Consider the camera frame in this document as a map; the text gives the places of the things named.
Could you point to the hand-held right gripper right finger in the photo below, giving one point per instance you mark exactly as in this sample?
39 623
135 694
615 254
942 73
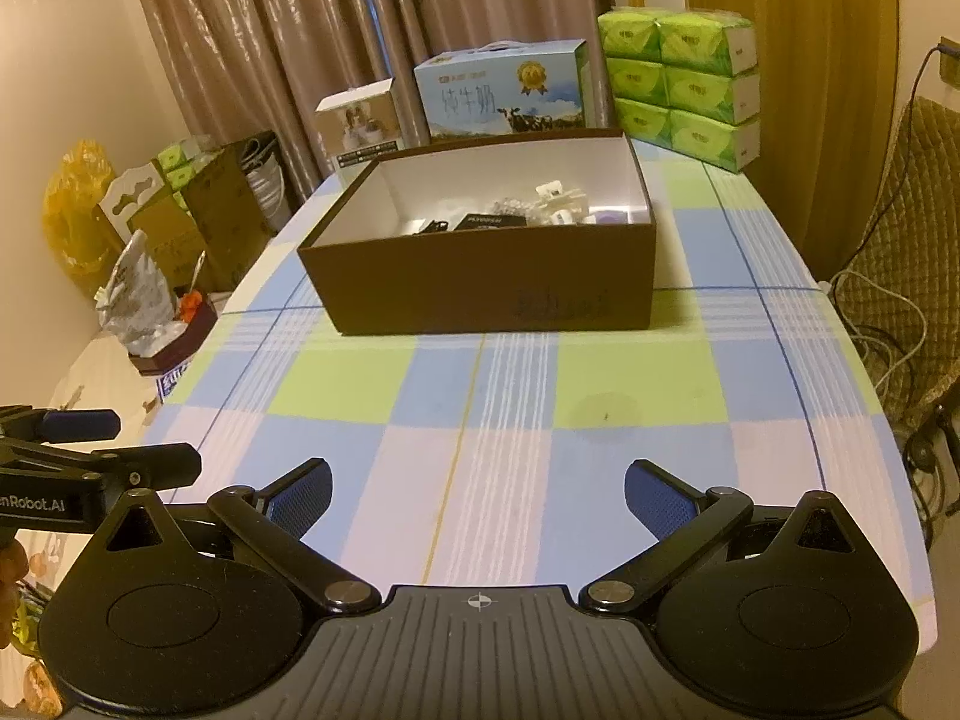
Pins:
660 499

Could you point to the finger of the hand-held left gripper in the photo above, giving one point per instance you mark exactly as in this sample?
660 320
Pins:
157 465
79 424

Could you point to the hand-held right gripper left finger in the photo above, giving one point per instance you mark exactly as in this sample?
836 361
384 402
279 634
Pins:
298 496

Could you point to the brown cardboard box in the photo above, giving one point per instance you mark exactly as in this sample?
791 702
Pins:
480 285

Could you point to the purple tube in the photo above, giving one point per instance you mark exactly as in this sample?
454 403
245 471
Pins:
609 217

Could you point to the small black item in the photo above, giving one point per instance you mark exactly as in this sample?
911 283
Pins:
433 225

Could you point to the white hair claw clip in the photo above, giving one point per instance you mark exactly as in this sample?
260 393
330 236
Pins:
559 202

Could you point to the black product box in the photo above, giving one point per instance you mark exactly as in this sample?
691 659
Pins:
491 220

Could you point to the clear plastic bag of cotton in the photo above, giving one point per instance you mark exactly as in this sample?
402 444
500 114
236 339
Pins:
514 205

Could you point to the person's left hand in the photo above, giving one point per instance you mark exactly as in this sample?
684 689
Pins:
9 592

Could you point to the cream bed sheet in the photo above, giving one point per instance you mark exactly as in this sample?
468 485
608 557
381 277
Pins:
67 382

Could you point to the blue label box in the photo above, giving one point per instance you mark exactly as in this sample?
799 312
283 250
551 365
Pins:
174 381

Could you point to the dark red box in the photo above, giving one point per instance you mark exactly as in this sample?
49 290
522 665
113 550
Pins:
176 345

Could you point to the crumpled white plastic bag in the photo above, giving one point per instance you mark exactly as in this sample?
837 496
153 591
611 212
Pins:
139 292

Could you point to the checkered tablecloth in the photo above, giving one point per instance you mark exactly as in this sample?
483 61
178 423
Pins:
525 420

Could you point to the orange small item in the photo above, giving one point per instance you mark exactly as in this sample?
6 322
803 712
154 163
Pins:
190 304

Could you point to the thin stick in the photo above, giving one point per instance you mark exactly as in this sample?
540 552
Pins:
199 271

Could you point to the yellow plastic bag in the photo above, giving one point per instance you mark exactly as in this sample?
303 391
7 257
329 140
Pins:
75 217

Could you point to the white cardboard hanger insert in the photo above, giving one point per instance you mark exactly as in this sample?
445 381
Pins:
135 199

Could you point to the tan cardboard box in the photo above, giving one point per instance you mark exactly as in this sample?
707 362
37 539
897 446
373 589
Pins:
217 217

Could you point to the green tissue packs in carton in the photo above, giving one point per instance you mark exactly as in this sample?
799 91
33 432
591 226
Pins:
176 172

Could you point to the stack of white bowls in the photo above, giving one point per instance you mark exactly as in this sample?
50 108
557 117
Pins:
266 187

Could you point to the chair with quilted cover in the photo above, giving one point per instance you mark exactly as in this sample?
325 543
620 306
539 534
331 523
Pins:
915 255

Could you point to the small white product box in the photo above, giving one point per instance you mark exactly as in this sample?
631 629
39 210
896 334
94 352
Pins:
358 124

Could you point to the stack of green tissue packs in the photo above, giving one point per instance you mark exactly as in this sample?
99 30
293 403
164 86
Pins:
679 86

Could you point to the blue milk carton box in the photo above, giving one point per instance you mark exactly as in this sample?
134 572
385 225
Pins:
495 94

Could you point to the wooden door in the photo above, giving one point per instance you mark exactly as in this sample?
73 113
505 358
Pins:
787 75

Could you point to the brown curtain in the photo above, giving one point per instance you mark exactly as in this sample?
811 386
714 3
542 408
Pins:
300 30

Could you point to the wall socket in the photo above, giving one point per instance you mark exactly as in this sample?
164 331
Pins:
949 60

